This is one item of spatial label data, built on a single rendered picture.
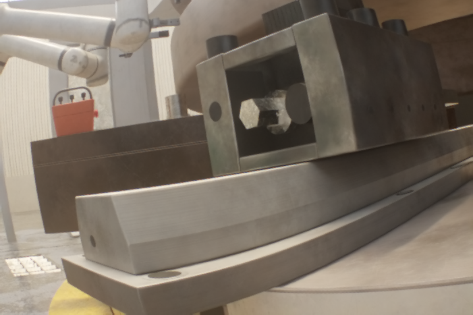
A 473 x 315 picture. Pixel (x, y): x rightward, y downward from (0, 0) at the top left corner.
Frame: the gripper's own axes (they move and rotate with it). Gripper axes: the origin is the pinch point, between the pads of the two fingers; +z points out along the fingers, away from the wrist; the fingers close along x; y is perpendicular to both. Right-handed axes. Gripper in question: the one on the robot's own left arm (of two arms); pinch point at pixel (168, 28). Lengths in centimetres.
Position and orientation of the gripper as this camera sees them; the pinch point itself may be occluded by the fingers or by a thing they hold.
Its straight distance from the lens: 171.4
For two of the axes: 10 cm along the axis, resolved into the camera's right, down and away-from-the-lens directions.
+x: -3.7, 1.1, 9.2
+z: 9.2, -1.2, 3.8
